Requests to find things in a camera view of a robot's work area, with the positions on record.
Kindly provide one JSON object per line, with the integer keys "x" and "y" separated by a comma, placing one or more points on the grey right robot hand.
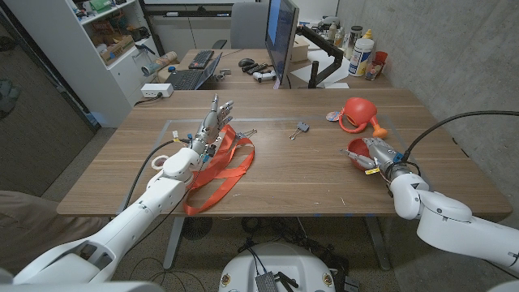
{"x": 381, "y": 154}

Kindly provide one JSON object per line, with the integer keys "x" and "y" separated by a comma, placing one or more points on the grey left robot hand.
{"x": 211, "y": 125}

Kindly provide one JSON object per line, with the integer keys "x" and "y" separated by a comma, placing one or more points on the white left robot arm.
{"x": 134, "y": 219}

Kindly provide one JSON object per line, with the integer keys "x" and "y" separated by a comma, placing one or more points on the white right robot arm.
{"x": 446, "y": 223}

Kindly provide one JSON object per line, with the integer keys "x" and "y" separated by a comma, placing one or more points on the red bowl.
{"x": 355, "y": 144}

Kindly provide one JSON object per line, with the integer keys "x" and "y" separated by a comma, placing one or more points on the orange ribbon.
{"x": 227, "y": 173}

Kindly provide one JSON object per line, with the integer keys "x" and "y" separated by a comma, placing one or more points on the orange watering can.
{"x": 359, "y": 111}

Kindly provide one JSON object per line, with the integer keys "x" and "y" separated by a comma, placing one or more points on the dark open laptop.
{"x": 186, "y": 79}

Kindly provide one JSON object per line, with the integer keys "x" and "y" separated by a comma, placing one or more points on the round colourful sticker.
{"x": 331, "y": 117}

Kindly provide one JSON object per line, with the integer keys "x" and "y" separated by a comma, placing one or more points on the white power strip box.
{"x": 156, "y": 90}

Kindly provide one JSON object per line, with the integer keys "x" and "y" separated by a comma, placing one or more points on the black keyboard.
{"x": 201, "y": 59}

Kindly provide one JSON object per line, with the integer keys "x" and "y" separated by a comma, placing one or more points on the white tape roll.
{"x": 154, "y": 164}

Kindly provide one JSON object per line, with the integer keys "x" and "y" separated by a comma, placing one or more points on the black computer mouse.
{"x": 245, "y": 62}

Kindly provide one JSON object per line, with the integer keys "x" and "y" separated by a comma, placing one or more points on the white game controller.
{"x": 264, "y": 76}

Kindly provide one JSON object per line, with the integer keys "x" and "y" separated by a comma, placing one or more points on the black remote control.
{"x": 255, "y": 67}

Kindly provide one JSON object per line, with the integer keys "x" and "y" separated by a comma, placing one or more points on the rolled paper tube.
{"x": 160, "y": 63}

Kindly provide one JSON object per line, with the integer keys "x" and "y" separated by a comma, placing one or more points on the clear glass cup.
{"x": 373, "y": 71}

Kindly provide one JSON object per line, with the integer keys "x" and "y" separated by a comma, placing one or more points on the grey table leg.
{"x": 379, "y": 243}
{"x": 173, "y": 243}

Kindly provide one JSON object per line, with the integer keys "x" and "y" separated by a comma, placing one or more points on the white canister blue label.
{"x": 361, "y": 57}

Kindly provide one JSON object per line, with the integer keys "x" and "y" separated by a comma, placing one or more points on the black round floor fan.
{"x": 197, "y": 228}

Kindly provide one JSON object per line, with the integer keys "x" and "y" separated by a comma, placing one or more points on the white paper sheets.
{"x": 302, "y": 73}

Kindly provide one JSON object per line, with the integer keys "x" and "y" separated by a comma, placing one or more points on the grey office chair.
{"x": 247, "y": 24}

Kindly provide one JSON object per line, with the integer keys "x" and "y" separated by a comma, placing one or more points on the black computer monitor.
{"x": 280, "y": 36}

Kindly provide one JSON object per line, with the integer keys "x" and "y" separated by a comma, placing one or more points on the dark lid jar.
{"x": 353, "y": 40}

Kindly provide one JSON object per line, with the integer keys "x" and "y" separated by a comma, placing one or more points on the small beige box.
{"x": 301, "y": 48}

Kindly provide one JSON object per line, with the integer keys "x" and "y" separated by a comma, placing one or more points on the yellow cap bottle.
{"x": 367, "y": 34}

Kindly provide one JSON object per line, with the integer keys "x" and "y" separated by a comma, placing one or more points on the brown cardboard box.
{"x": 117, "y": 48}

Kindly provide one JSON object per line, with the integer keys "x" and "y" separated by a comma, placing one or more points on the white shelf unit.
{"x": 81, "y": 61}

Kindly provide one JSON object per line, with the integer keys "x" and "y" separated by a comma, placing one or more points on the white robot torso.
{"x": 280, "y": 259}

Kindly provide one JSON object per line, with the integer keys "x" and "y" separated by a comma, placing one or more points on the grey finned module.
{"x": 267, "y": 283}

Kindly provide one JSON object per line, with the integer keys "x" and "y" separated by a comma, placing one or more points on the beige fabric cushion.
{"x": 36, "y": 227}

